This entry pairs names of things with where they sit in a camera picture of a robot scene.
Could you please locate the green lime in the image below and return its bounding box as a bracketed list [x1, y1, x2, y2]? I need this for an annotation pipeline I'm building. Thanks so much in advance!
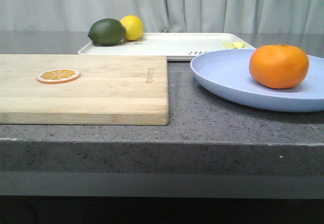
[88, 18, 126, 46]

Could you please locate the wooden cutting board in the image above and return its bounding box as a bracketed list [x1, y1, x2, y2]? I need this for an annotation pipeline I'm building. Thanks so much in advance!
[1, 54, 169, 125]

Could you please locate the yellow lemon right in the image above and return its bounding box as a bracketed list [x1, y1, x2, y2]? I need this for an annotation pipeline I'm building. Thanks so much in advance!
[120, 15, 144, 41]

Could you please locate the light blue plate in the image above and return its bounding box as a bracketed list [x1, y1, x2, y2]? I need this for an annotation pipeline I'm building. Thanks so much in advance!
[190, 49, 323, 112]

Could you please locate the whole orange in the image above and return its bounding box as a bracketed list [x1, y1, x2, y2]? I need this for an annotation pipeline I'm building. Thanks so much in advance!
[249, 44, 309, 89]

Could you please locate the orange slice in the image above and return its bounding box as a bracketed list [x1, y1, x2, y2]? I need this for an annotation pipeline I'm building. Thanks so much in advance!
[36, 69, 81, 84]

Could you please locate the yellow plastic knife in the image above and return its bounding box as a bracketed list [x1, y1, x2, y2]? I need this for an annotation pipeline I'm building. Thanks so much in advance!
[222, 42, 236, 50]

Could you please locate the grey curtain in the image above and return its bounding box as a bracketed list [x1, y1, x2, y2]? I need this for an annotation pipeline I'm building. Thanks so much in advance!
[1, 0, 323, 34]

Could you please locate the white tray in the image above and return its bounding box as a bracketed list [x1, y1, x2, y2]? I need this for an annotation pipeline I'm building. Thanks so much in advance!
[78, 33, 254, 61]

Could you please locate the yellow plastic spoon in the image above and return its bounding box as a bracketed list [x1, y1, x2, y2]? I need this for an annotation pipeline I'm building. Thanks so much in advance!
[232, 41, 245, 49]

